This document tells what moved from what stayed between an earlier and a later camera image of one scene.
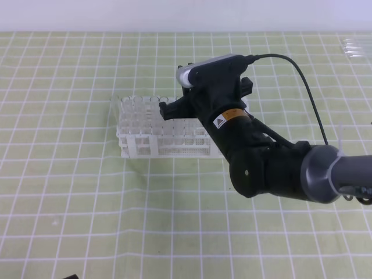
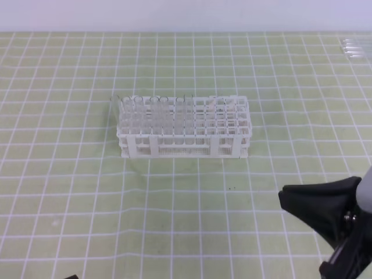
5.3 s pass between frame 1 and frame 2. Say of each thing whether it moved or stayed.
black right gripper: moved
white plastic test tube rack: stayed
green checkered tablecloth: stayed
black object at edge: stayed
